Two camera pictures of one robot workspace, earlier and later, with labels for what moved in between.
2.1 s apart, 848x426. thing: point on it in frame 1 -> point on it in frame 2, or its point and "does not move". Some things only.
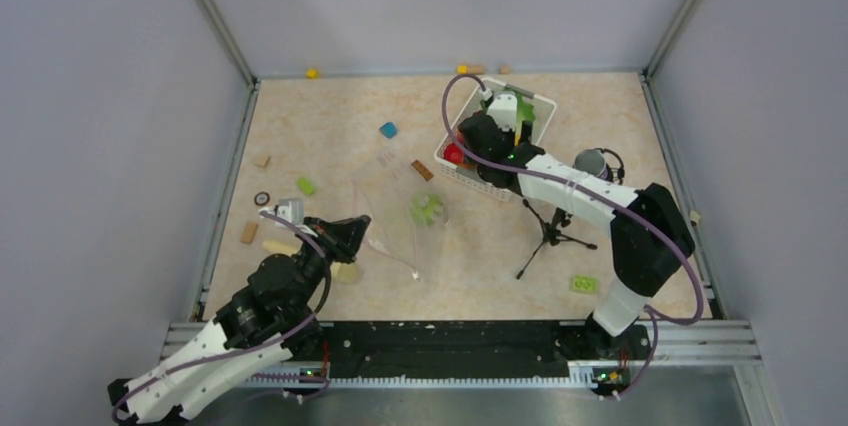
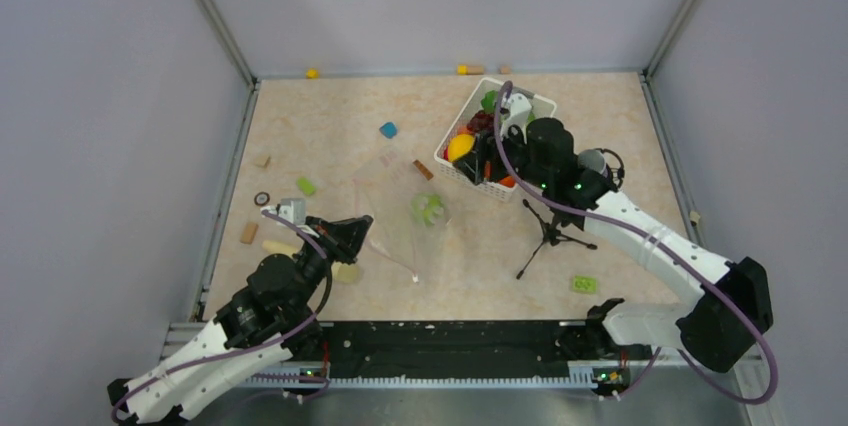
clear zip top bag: (403, 216) does not move
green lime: (426, 209) does not move
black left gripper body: (333, 245) does not move
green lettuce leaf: (525, 112) -> (489, 100)
